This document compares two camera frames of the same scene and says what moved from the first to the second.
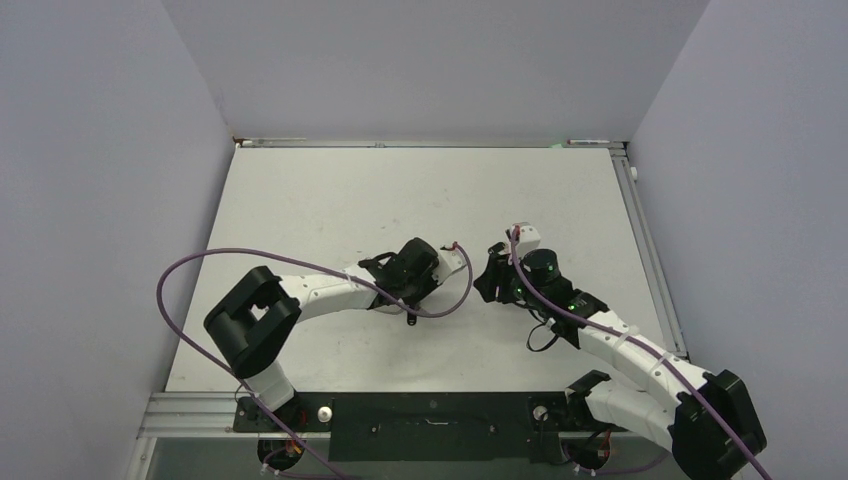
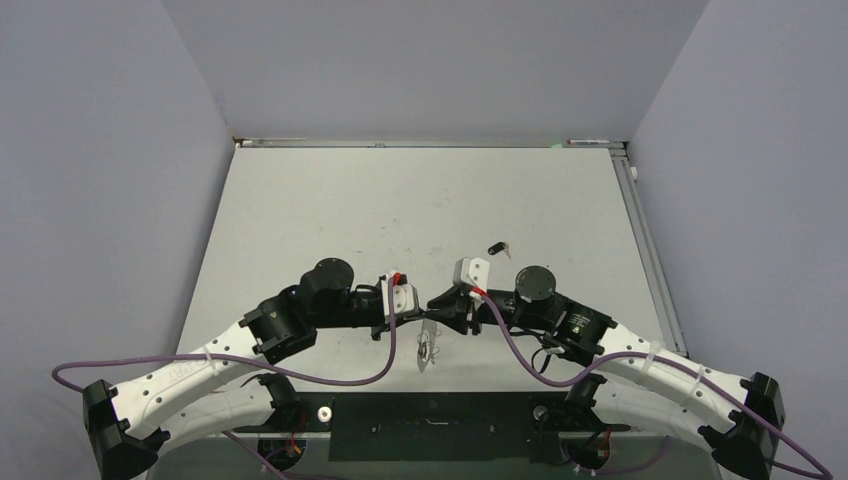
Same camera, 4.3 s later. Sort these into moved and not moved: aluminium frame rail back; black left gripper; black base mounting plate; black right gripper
Moved: black right gripper; black left gripper
Not moved: aluminium frame rail back; black base mounting plate
